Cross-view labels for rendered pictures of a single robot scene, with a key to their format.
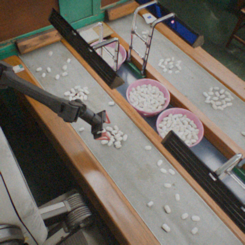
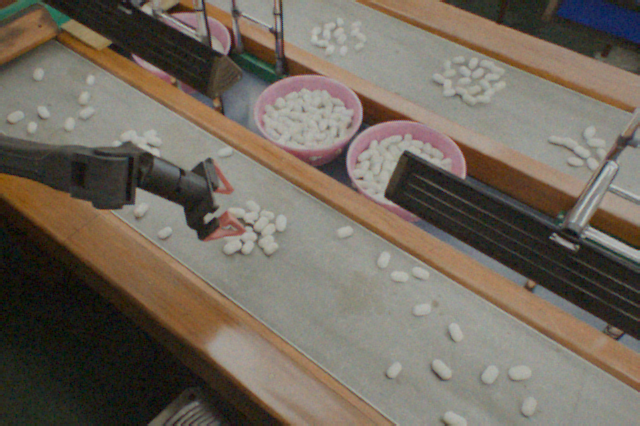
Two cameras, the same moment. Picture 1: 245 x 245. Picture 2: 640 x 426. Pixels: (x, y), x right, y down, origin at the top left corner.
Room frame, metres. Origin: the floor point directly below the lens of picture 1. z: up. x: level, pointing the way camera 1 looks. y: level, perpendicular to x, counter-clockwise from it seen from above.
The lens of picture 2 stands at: (0.15, 0.01, 1.67)
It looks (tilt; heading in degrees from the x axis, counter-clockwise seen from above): 53 degrees down; 351
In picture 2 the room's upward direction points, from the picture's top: straight up
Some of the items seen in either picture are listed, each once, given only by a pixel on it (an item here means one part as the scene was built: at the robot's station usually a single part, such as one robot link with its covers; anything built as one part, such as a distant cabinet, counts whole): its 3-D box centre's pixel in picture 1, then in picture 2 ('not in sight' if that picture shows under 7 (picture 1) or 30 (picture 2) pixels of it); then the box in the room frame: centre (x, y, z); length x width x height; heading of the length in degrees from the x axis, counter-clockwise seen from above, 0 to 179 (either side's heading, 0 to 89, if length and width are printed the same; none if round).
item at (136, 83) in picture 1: (147, 99); (308, 124); (1.13, -0.14, 0.72); 0.27 x 0.27 x 0.10
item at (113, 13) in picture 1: (123, 9); not in sight; (1.88, 0.10, 0.83); 0.30 x 0.06 x 0.07; 133
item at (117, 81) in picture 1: (83, 44); (105, 6); (1.13, 0.25, 1.08); 0.62 x 0.08 x 0.07; 43
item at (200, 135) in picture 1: (178, 131); (402, 175); (0.92, -0.33, 0.72); 0.27 x 0.27 x 0.10
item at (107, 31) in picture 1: (88, 34); (126, 11); (1.61, 0.31, 0.77); 0.33 x 0.15 x 0.01; 133
